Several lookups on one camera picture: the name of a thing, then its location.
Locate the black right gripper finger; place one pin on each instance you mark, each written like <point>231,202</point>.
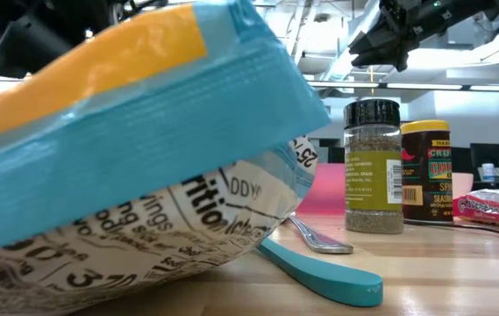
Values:
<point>385,59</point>
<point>380,39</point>

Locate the black-lid herb jar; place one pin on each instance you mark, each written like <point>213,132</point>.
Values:
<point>372,175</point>

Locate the yellow-lid spice jar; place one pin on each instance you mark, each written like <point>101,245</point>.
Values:
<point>426,175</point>

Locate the silver metal spoon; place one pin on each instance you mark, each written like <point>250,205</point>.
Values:
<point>319,241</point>

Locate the teal plastic spoon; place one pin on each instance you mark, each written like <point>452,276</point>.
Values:
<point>328,276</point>

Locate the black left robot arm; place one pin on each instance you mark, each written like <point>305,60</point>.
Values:
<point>56,11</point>

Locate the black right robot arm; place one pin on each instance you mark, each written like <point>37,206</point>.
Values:
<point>472,11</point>

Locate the long ceiling light bar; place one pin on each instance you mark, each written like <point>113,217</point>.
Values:
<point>424,86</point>

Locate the yellow ramen noodle packet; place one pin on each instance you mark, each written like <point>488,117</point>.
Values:
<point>144,131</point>

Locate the red plastic bin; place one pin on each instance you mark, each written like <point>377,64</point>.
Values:
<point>325,188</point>

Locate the pale pink plastic bowl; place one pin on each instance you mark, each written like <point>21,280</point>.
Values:
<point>461,184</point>

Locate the white plastic bottle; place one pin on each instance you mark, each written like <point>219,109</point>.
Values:
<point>488,172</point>

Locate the red ramen noodle packet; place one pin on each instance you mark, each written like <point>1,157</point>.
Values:
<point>494,208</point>

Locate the black metal spoon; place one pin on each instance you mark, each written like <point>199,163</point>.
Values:
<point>472,226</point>

